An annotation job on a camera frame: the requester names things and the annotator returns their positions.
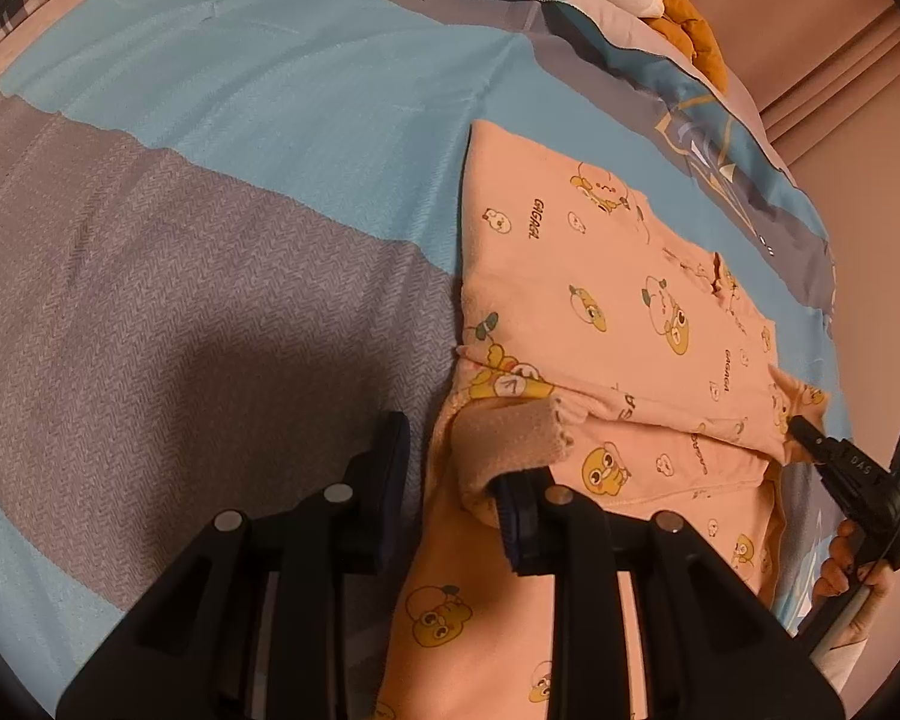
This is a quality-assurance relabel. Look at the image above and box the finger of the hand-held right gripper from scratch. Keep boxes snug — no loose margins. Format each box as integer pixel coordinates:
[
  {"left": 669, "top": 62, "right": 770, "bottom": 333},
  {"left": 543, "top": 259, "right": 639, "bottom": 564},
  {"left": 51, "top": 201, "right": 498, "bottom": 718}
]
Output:
[{"left": 787, "top": 416, "right": 900, "bottom": 527}]

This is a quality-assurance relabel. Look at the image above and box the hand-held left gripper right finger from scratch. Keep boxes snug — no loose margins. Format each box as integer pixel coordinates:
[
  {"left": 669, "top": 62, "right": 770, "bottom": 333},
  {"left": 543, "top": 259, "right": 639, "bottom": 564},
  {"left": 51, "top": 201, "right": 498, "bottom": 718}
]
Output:
[{"left": 491, "top": 469, "right": 847, "bottom": 720}]

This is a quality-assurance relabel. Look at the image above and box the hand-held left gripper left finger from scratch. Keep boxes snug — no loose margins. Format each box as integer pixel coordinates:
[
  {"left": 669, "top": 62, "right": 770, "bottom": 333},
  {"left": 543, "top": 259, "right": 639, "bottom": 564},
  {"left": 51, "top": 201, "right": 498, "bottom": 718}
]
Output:
[{"left": 56, "top": 411, "right": 413, "bottom": 720}]

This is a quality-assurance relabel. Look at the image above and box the pink printed baby romper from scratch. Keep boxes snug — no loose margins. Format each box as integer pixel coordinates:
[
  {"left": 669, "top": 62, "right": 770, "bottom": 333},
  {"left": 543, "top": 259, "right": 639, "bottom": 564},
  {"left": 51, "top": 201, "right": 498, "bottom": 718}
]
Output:
[{"left": 371, "top": 118, "right": 832, "bottom": 720}]

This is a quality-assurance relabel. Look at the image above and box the person's right forearm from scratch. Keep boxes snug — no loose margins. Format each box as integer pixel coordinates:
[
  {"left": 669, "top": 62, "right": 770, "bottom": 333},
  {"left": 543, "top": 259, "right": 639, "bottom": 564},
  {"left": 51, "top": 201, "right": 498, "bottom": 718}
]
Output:
[{"left": 810, "top": 634, "right": 867, "bottom": 698}]

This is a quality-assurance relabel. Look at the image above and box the person's right hand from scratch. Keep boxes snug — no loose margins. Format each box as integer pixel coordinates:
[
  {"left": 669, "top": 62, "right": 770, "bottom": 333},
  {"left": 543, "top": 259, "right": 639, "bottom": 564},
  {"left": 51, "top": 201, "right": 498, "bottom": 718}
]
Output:
[{"left": 811, "top": 521, "right": 897, "bottom": 650}]

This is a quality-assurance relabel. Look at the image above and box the blue grey printed duvet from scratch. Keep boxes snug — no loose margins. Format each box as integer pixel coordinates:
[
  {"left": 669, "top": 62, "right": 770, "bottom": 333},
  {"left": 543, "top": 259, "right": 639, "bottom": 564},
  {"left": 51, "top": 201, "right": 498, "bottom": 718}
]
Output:
[{"left": 0, "top": 0, "right": 852, "bottom": 720}]

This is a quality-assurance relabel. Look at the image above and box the pink curtain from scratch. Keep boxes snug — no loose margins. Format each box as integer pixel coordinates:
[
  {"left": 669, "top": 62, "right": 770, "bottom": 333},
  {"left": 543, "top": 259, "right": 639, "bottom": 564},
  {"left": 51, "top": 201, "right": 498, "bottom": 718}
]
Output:
[{"left": 750, "top": 0, "right": 900, "bottom": 166}]

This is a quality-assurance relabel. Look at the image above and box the white plush goose toy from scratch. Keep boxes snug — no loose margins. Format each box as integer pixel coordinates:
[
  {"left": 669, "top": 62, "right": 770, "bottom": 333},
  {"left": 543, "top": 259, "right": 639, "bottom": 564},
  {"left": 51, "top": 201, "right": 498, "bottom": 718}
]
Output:
[{"left": 450, "top": 0, "right": 730, "bottom": 89}]

